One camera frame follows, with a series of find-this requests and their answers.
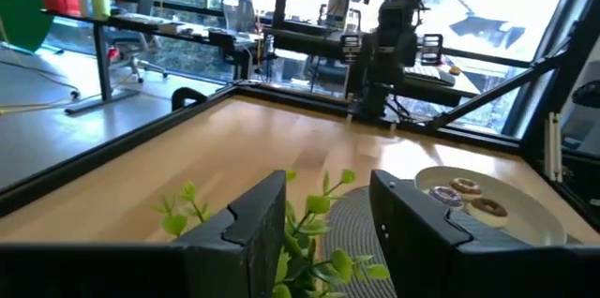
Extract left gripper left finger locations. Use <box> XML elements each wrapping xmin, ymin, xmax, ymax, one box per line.
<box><xmin>172</xmin><ymin>170</ymin><xmax>288</xmax><ymax>298</ymax></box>

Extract mesh back office chair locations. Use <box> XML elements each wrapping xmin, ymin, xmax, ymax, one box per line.
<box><xmin>219</xmin><ymin>0</ymin><xmax>258</xmax><ymax>36</ymax></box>

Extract white tubes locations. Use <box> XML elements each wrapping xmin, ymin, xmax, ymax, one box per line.
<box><xmin>542</xmin><ymin>111</ymin><xmax>564</xmax><ymax>184</ymax></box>

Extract grey office chair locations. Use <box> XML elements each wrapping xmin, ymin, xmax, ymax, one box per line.
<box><xmin>104</xmin><ymin>0</ymin><xmax>169</xmax><ymax>84</ymax></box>

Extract pink-brown iced donut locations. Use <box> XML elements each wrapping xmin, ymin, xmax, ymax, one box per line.
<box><xmin>448</xmin><ymin>176</ymin><xmax>484</xmax><ymax>202</ymax></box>

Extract black table frame rail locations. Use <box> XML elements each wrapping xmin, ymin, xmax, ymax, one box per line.
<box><xmin>0</xmin><ymin>81</ymin><xmax>522</xmax><ymax>218</ymax></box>

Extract black curved handle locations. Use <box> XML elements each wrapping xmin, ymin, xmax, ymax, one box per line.
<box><xmin>170</xmin><ymin>86</ymin><xmax>210</xmax><ymax>112</ymax></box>

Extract red box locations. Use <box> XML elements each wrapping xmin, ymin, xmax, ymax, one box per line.
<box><xmin>40</xmin><ymin>0</ymin><xmax>84</xmax><ymax>17</ymax></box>

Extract light green cup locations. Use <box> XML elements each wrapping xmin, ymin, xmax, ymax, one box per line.
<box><xmin>88</xmin><ymin>0</ymin><xmax>113</xmax><ymax>22</ymax></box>

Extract yellow floor cable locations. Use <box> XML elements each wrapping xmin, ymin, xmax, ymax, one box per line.
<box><xmin>0</xmin><ymin>57</ymin><xmax>82</xmax><ymax>117</ymax></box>

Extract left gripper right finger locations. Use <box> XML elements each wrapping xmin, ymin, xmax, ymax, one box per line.
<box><xmin>368</xmin><ymin>169</ymin><xmax>532</xmax><ymax>298</ymax></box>

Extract beige round plate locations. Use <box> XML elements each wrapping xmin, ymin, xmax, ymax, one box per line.
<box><xmin>413</xmin><ymin>165</ymin><xmax>569</xmax><ymax>248</ymax></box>

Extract black diagonal frame strut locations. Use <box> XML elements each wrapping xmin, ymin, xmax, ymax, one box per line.
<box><xmin>425</xmin><ymin>52</ymin><xmax>566</xmax><ymax>131</ymax></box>

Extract grey woven round placemat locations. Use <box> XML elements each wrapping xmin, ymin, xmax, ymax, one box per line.
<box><xmin>322</xmin><ymin>185</ymin><xmax>426</xmax><ymax>298</ymax></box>

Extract purple iced donut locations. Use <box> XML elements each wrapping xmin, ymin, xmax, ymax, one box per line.
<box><xmin>427</xmin><ymin>185</ymin><xmax>466</xmax><ymax>211</ymax></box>

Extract chocolate donut with pink drizzle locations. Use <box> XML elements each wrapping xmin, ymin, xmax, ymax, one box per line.
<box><xmin>465</xmin><ymin>197</ymin><xmax>510</xmax><ymax>230</ymax></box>

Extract long black desk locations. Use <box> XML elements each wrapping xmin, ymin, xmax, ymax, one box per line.
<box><xmin>40</xmin><ymin>8</ymin><xmax>266</xmax><ymax>116</ymax></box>

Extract green round panel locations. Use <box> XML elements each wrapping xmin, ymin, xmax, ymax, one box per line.
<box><xmin>0</xmin><ymin>0</ymin><xmax>55</xmax><ymax>54</ymax></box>

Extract black frame post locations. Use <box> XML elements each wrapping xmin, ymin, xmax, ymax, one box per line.
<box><xmin>518</xmin><ymin>5</ymin><xmax>600</xmax><ymax>233</ymax></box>

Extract green plant in white pot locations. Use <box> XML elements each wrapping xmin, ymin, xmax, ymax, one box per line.
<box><xmin>149</xmin><ymin>168</ymin><xmax>391</xmax><ymax>298</ymax></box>

